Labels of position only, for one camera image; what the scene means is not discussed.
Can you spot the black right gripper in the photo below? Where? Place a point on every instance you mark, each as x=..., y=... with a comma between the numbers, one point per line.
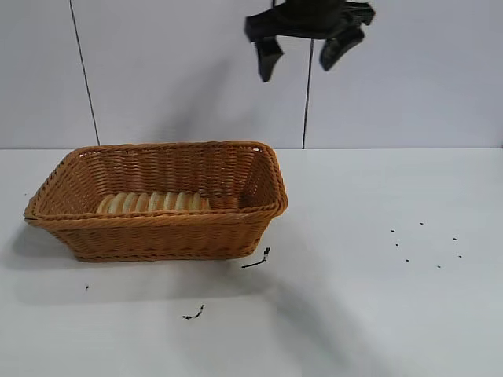
x=310, y=19

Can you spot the brown woven wicker basket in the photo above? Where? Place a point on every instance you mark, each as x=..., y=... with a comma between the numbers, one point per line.
x=157, y=235

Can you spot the long striped bread loaf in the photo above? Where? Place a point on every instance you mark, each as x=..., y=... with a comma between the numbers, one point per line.
x=157, y=202

